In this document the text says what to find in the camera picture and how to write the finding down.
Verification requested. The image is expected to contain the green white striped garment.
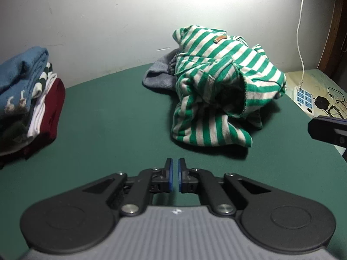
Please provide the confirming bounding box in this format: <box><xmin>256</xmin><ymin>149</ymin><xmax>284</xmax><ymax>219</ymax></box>
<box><xmin>171</xmin><ymin>25</ymin><xmax>286</xmax><ymax>148</ymax></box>

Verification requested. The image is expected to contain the black power adapter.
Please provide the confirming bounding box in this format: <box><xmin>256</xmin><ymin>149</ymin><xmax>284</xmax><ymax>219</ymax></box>
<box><xmin>315</xmin><ymin>96</ymin><xmax>330</xmax><ymax>110</ymax></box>

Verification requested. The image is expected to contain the white power strip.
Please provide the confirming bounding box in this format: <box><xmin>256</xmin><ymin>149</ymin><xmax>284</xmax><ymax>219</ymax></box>
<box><xmin>286</xmin><ymin>86</ymin><xmax>319</xmax><ymax>118</ymax></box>

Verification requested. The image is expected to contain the white folded garment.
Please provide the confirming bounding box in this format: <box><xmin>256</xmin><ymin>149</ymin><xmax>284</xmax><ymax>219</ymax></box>
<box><xmin>0</xmin><ymin>71</ymin><xmax>58</xmax><ymax>156</ymax></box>

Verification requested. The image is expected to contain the dark red folded garment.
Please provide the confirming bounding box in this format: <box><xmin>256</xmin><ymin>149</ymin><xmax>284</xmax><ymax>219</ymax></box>
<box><xmin>23</xmin><ymin>78</ymin><xmax>65</xmax><ymax>160</ymax></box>

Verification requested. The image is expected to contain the blue folded garment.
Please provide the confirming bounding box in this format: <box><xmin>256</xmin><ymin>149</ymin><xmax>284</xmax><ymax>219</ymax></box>
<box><xmin>1</xmin><ymin>46</ymin><xmax>49</xmax><ymax>118</ymax></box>

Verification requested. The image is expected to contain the grey cloth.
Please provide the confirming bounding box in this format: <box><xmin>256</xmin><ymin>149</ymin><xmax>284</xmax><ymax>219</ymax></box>
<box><xmin>142</xmin><ymin>49</ymin><xmax>179</xmax><ymax>91</ymax></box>

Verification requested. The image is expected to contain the white cable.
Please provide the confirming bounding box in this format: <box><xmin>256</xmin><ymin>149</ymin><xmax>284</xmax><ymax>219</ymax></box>
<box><xmin>296</xmin><ymin>0</ymin><xmax>311</xmax><ymax>90</ymax></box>

